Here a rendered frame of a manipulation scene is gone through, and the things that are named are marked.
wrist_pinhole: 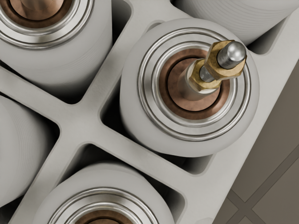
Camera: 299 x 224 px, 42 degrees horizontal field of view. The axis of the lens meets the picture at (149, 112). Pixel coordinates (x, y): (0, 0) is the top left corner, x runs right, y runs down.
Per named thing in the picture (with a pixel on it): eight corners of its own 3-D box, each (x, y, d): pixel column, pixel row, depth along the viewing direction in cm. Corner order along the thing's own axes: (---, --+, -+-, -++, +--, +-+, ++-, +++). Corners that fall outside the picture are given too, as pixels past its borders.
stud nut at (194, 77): (226, 80, 23) (230, 77, 22) (204, 98, 22) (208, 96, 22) (205, 54, 23) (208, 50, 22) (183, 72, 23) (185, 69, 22)
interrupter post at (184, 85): (214, 99, 26) (228, 92, 23) (179, 106, 26) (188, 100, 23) (206, 64, 26) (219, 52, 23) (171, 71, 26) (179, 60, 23)
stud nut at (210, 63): (248, 67, 19) (254, 63, 18) (222, 89, 19) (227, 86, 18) (223, 35, 19) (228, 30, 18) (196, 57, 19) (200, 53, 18)
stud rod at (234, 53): (210, 82, 24) (252, 53, 17) (198, 91, 24) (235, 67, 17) (200, 69, 24) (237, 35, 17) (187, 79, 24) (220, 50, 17)
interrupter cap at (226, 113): (259, 129, 26) (263, 128, 25) (149, 152, 25) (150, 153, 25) (234, 20, 27) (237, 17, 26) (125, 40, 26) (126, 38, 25)
